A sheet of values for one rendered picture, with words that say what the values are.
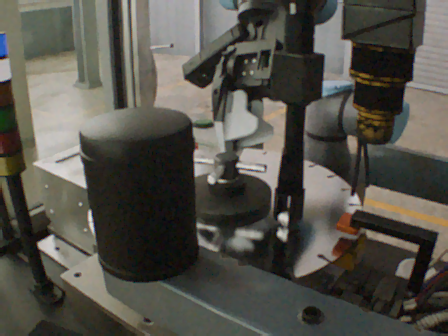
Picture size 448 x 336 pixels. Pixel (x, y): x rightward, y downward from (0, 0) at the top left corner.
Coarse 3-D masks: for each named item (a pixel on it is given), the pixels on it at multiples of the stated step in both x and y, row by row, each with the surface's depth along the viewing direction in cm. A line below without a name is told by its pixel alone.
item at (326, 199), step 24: (312, 168) 56; (312, 192) 50; (336, 192) 50; (264, 216) 44; (312, 216) 44; (336, 216) 44; (216, 240) 40; (240, 240) 40; (264, 240) 40; (288, 240) 40; (312, 240) 40; (336, 240) 40; (264, 264) 37; (288, 264) 36; (312, 264) 36
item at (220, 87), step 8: (216, 72) 49; (224, 72) 49; (216, 80) 48; (224, 80) 48; (216, 88) 48; (224, 88) 48; (232, 88) 49; (216, 96) 48; (224, 96) 48; (216, 104) 48; (224, 104) 48; (216, 112) 49; (224, 112) 48; (216, 120) 49; (224, 120) 48
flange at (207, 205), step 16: (208, 176) 48; (240, 176) 48; (256, 176) 52; (208, 192) 47; (224, 192) 46; (240, 192) 47; (256, 192) 47; (208, 208) 44; (224, 208) 44; (240, 208) 44; (256, 208) 44
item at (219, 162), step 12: (204, 156) 47; (216, 156) 46; (228, 156) 46; (216, 168) 44; (228, 168) 45; (240, 168) 46; (252, 168) 45; (264, 168) 45; (216, 180) 43; (228, 180) 46
